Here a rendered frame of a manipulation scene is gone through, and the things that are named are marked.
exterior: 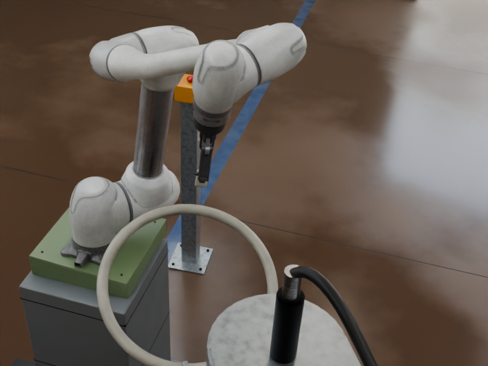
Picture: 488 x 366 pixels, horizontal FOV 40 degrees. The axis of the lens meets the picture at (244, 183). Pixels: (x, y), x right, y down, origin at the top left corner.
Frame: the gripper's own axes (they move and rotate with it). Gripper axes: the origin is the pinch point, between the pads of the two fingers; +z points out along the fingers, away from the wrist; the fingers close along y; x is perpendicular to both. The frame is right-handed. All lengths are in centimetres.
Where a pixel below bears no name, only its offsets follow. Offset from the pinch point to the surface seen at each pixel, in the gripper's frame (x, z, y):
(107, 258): -22.2, 24.7, 17.9
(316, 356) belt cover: 16, -47, 63
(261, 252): 19.6, 25.0, 12.5
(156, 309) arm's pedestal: -7, 106, 2
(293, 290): 9, -61, 58
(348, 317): 15, -67, 64
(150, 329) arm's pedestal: -9, 108, 9
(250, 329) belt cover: 6, -44, 59
